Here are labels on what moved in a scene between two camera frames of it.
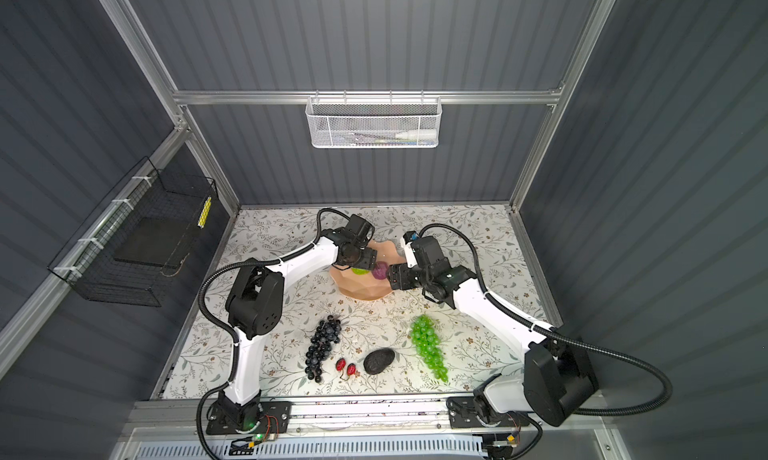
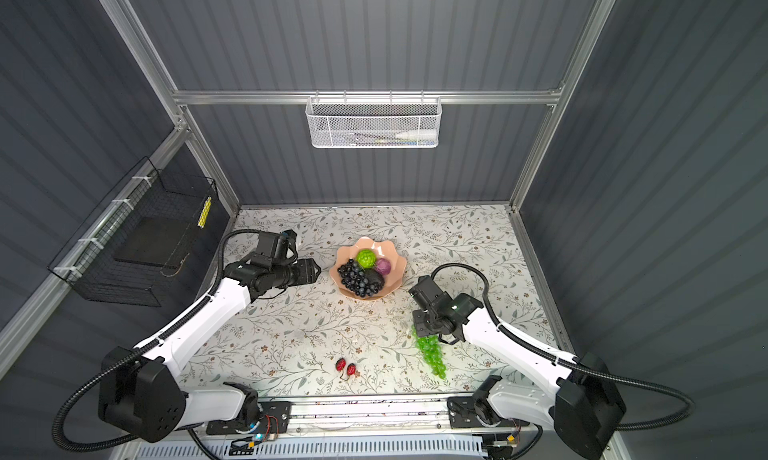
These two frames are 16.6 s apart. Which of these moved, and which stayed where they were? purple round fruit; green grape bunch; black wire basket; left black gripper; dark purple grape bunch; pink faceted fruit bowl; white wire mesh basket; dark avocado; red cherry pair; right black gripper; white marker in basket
Moved: dark purple grape bunch; dark avocado; right black gripper; left black gripper
Stayed: purple round fruit; red cherry pair; white wire mesh basket; black wire basket; green grape bunch; pink faceted fruit bowl; white marker in basket
